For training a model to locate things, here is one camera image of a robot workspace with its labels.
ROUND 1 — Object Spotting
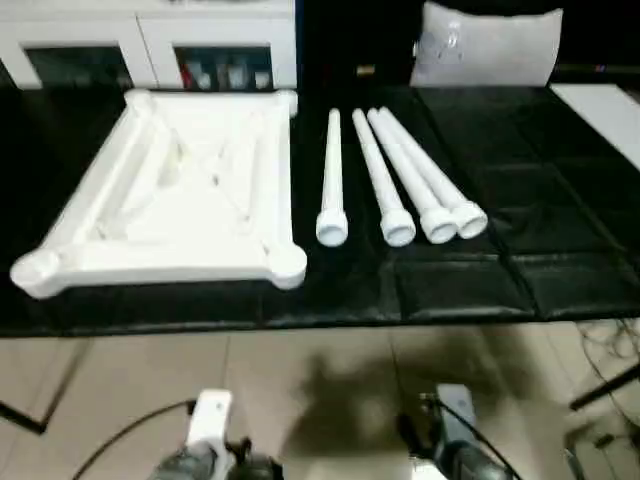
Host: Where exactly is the white plastic table leg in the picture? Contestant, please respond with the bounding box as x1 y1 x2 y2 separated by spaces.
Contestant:
366 108 459 245
314 108 350 247
377 105 489 240
351 108 418 248

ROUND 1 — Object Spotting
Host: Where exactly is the black work mat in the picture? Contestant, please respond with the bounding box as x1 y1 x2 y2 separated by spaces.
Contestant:
0 82 640 337

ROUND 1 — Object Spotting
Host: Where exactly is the black stand base bar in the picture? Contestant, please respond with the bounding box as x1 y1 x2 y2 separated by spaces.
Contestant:
0 399 51 432
568 368 640 412

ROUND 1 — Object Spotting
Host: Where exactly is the grey cushion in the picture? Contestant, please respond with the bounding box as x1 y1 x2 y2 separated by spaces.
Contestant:
408 1 565 87

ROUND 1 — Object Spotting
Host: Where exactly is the white plastic table top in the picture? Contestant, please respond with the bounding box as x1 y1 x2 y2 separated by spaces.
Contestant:
9 88 309 301

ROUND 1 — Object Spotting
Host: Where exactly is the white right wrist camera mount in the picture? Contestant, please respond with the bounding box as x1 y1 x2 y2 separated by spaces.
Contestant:
433 382 475 449

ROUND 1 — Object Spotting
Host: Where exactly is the white glass-door cabinet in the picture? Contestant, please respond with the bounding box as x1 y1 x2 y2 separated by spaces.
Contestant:
0 0 299 92

